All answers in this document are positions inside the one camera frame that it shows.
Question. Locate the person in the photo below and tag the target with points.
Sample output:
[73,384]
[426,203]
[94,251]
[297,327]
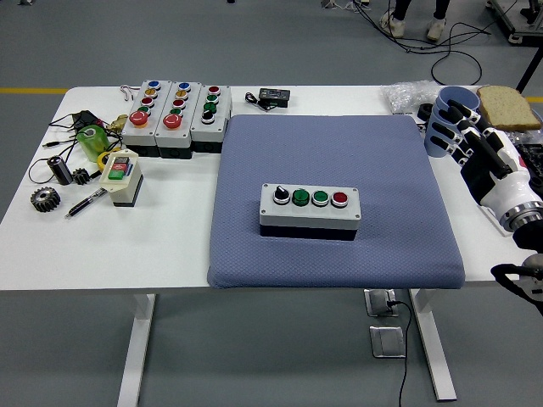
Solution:
[394,25]

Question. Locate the black digital display module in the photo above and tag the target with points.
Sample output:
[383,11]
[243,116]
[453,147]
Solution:
[275,97]

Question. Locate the clear bubble wrap bag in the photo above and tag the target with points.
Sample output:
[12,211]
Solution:
[403,95]

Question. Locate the blue plastic cup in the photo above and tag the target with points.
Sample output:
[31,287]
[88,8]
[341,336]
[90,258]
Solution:
[437,148]
[437,111]
[460,95]

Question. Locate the bread slice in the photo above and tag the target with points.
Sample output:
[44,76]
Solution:
[507,108]

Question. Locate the yellow tape roll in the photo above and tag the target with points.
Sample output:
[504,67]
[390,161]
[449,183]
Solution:
[102,161]

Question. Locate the metal floor plate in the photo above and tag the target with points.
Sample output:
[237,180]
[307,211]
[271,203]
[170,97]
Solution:
[387,341]

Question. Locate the metal frame cart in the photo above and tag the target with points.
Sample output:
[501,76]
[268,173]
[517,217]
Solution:
[524,31]

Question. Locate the grey box with black knob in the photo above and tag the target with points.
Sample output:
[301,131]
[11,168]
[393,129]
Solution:
[208,131]

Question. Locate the small black gear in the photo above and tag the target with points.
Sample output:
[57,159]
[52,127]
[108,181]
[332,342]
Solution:
[80,176]

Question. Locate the small black round part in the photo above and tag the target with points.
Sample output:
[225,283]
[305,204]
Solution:
[424,112]

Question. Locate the white table leg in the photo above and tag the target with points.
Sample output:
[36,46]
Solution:
[439,364]
[136,347]

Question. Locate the large black steel gear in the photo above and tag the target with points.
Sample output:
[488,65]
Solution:
[44,200]

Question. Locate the clear plastic bag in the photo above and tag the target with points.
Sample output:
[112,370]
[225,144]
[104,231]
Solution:
[526,136]

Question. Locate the grey four-control button box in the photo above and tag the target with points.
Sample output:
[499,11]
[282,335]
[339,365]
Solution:
[305,216]

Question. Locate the grey box with mushroom button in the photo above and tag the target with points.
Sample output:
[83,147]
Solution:
[138,131]
[169,135]

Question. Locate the metal floor socket with plug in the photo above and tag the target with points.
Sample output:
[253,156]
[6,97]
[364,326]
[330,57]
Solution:
[377,303]

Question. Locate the cream switch box red green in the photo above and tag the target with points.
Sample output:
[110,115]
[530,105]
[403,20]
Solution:
[123,191]

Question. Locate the blue-grey padded mat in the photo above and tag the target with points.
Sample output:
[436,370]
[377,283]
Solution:
[275,148]

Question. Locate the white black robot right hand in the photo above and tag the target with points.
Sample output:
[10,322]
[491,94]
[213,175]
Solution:
[505,186]

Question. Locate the brass fitting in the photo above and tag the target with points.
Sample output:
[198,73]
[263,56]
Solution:
[116,124]

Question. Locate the green translucent cylinder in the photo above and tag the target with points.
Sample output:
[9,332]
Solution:
[92,144]

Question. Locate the black silver pen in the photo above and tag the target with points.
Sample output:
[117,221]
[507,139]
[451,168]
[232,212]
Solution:
[82,205]

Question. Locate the black mechanical assembly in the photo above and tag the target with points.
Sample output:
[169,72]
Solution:
[535,159]

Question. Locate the black cylindrical capacitor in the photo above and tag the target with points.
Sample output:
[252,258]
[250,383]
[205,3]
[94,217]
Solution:
[60,169]

